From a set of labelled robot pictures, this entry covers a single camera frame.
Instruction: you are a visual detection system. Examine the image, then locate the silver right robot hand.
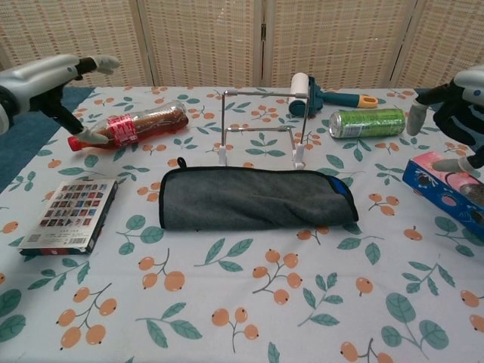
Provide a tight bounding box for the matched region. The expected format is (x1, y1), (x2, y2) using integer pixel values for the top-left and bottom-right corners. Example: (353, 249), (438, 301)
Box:
(406, 64), (484, 178)

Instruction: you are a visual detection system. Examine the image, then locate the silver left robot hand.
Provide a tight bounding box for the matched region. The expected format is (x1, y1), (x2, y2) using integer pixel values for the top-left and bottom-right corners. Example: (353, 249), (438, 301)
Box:
(0, 54), (121, 147)

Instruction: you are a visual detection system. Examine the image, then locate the blue cloth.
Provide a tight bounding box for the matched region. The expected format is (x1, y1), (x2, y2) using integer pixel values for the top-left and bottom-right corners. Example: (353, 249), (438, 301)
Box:
(159, 157), (359, 231)

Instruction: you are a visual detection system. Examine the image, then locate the woven folding screen panel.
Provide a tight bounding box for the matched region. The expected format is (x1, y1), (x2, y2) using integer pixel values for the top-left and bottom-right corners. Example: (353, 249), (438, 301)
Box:
(262, 0), (417, 88)
(392, 0), (484, 90)
(138, 0), (265, 88)
(0, 0), (158, 88)

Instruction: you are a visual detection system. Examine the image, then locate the blue and pink cookie box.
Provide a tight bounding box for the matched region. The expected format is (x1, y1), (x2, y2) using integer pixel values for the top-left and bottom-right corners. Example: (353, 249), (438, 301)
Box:
(402, 152), (484, 231)

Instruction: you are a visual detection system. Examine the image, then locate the green drink can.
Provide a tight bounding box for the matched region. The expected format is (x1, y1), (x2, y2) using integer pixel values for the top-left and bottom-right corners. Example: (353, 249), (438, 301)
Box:
(327, 108), (406, 140)

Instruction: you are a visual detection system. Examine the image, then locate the cola bottle with red label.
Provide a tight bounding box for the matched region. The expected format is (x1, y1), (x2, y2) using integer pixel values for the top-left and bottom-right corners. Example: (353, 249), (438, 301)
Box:
(67, 101), (189, 152)

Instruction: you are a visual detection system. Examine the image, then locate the card box with picture grid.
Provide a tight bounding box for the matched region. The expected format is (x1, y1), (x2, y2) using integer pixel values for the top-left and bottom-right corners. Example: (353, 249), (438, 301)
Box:
(18, 179), (118, 256)

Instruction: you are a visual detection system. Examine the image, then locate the floral print tablecloth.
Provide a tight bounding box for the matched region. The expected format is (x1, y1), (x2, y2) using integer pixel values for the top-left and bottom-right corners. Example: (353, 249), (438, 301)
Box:
(0, 85), (484, 363)

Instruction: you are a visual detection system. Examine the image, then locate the teal handled lint roller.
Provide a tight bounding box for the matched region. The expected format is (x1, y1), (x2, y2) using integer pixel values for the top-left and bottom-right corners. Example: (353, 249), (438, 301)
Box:
(287, 71), (380, 119)

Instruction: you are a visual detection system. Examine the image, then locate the small metal wire rack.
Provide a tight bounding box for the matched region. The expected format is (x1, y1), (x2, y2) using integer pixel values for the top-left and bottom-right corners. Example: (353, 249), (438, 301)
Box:
(217, 89), (315, 169)

